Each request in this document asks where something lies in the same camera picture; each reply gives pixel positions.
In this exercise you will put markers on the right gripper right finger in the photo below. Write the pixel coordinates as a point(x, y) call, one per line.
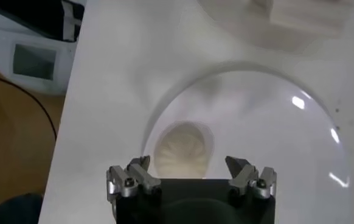
point(245, 175)

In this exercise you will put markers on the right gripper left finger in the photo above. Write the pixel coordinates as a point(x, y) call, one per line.
point(140, 178)

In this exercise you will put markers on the white and black robot base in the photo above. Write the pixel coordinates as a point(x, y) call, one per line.
point(0, 45)

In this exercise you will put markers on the white steamed baozi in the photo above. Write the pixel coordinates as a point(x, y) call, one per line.
point(183, 146)

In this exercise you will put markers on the round white plate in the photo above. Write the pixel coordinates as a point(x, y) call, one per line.
point(271, 137)

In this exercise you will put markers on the white electric cooking pot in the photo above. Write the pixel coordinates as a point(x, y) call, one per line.
point(271, 30)

